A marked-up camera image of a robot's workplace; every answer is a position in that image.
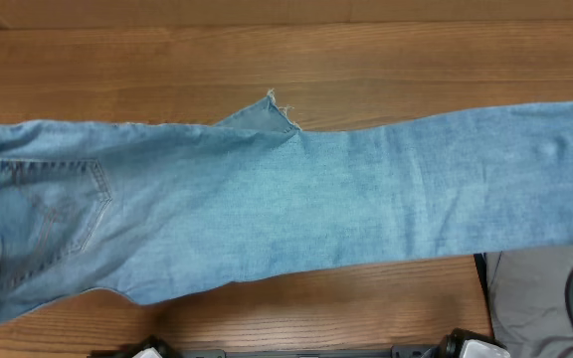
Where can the black garment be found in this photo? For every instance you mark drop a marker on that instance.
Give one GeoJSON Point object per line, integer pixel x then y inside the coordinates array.
{"type": "Point", "coordinates": [481, 267]}

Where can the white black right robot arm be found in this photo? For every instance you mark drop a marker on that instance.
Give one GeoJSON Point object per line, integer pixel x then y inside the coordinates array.
{"type": "Point", "coordinates": [461, 343]}

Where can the light blue denim jeans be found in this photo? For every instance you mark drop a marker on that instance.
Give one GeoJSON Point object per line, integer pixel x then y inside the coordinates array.
{"type": "Point", "coordinates": [154, 212]}

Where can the grey garment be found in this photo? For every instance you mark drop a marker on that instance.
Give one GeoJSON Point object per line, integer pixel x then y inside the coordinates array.
{"type": "Point", "coordinates": [526, 301]}

